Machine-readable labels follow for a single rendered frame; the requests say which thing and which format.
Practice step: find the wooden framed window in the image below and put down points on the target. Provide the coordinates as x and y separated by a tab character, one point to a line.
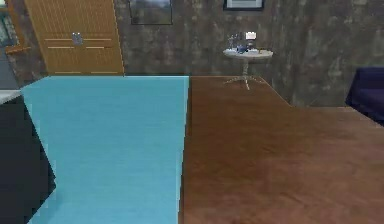
10	28

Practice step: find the round white pedestal table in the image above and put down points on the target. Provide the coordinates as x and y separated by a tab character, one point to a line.
247	56

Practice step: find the black framed pale picture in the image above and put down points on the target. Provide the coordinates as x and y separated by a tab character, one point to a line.
243	4

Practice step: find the grey glass object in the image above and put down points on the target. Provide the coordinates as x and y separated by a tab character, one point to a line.
232	40

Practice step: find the dark landscape framed picture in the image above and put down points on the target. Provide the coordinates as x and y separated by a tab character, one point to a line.
151	12

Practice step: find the wooden room door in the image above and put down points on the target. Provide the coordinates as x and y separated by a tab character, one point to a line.
76	20

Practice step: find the blue object on table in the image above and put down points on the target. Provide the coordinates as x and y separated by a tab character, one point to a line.
241	49

